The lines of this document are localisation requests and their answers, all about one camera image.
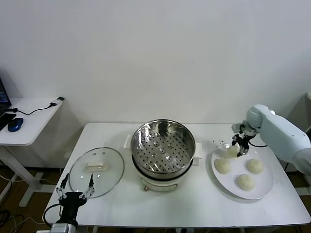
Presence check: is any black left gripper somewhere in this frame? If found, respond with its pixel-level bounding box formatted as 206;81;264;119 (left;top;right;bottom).
56;172;95;224

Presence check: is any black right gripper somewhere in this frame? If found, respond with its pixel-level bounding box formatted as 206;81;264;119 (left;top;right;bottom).
230;132;253;158

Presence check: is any white steamed baozi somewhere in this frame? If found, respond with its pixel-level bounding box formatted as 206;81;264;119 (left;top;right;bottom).
214;159;231;175
237;174;257;191
225;145;240;159
247;158;264;174

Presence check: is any stainless steel steamer basket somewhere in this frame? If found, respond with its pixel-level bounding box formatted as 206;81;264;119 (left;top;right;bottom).
123;118;204;174

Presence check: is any glass pot lid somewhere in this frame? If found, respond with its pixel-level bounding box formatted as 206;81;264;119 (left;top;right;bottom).
69;147;125;199

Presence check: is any white oval plate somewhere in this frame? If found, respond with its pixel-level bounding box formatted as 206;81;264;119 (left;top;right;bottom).
210;143;275;200

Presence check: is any light grey side furniture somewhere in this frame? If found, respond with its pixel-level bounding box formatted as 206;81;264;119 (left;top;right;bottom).
288;93;311;133

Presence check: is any white side desk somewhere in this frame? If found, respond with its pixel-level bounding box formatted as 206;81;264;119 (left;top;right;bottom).
0;97;65;207

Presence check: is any white electric cooker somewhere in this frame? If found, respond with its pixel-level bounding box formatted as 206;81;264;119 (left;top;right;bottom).
132;155;202;192

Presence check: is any blue computer mouse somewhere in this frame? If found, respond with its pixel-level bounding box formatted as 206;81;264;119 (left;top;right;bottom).
7;117;25;133

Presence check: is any black laptop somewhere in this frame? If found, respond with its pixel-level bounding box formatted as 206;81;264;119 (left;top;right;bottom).
0;77;12;117

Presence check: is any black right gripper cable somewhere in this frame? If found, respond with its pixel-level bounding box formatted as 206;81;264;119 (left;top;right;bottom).
247;142;268;149

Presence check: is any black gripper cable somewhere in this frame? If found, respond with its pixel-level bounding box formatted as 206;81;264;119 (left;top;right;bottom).
42;203;63;224
247;142;268;149

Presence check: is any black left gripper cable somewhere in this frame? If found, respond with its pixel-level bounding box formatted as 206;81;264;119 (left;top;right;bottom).
42;203;63;224

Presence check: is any black adapter cable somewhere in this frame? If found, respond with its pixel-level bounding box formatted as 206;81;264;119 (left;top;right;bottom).
11;97;65;115

